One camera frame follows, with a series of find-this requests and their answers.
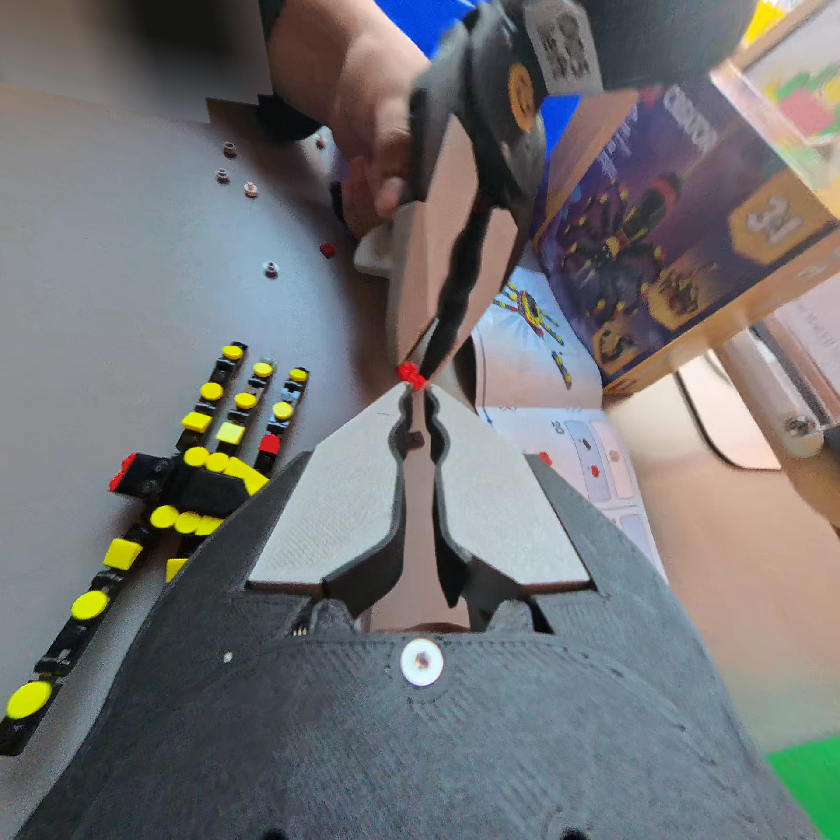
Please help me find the person's left hand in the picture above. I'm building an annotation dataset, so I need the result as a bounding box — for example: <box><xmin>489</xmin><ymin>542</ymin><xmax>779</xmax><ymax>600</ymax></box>
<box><xmin>327</xmin><ymin>36</ymin><xmax>431</xmax><ymax>240</ymax></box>

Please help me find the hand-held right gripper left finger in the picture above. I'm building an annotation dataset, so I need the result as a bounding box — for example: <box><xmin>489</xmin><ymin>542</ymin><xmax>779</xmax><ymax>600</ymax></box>
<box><xmin>247</xmin><ymin>382</ymin><xmax>414</xmax><ymax>618</ymax></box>

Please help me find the dark rounded object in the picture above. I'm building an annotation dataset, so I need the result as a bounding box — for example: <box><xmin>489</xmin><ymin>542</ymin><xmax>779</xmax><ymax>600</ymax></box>
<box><xmin>581</xmin><ymin>0</ymin><xmax>759</xmax><ymax>91</ymax></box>

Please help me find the purple lego box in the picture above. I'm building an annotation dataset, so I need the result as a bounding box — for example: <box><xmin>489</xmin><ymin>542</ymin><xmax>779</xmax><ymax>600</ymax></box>
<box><xmin>530</xmin><ymin>84</ymin><xmax>840</xmax><ymax>396</ymax></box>

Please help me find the colourful cardboard box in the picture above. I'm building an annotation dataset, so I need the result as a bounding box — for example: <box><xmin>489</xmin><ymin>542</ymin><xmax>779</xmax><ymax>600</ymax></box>
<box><xmin>710</xmin><ymin>0</ymin><xmax>840</xmax><ymax>221</ymax></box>

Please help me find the white rounded object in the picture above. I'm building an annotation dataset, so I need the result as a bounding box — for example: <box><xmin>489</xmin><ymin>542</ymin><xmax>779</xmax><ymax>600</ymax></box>
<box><xmin>675</xmin><ymin>354</ymin><xmax>783</xmax><ymax>472</ymax></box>

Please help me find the person's left forearm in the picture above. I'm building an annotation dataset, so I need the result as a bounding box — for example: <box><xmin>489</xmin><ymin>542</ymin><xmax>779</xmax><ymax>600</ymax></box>
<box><xmin>259</xmin><ymin>0</ymin><xmax>421</xmax><ymax>142</ymax></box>

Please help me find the lego instruction booklet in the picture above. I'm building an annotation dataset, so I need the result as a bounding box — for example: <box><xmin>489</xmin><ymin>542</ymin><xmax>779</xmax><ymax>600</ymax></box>
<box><xmin>471</xmin><ymin>262</ymin><xmax>670</xmax><ymax>581</ymax></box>

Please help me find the metal table leg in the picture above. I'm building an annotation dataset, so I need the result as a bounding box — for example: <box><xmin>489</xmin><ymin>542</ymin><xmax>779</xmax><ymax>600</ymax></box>
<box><xmin>715</xmin><ymin>327</ymin><xmax>829</xmax><ymax>460</ymax></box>

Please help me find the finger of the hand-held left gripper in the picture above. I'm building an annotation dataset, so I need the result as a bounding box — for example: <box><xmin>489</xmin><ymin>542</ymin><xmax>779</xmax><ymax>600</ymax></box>
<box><xmin>387</xmin><ymin>120</ymin><xmax>487</xmax><ymax>368</ymax></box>
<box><xmin>419</xmin><ymin>203</ymin><xmax>526</xmax><ymax>389</ymax></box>

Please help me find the green box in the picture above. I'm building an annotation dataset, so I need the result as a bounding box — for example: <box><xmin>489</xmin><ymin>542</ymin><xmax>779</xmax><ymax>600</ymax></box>
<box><xmin>764</xmin><ymin>734</ymin><xmax>840</xmax><ymax>840</ymax></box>

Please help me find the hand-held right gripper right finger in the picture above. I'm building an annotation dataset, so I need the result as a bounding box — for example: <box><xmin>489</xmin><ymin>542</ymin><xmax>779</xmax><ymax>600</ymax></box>
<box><xmin>424</xmin><ymin>386</ymin><xmax>593</xmax><ymax>608</ymax></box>

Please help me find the black yellow lego spider model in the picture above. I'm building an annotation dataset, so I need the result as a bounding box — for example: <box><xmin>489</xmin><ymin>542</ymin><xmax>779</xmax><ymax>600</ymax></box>
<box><xmin>0</xmin><ymin>340</ymin><xmax>311</xmax><ymax>757</ymax></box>

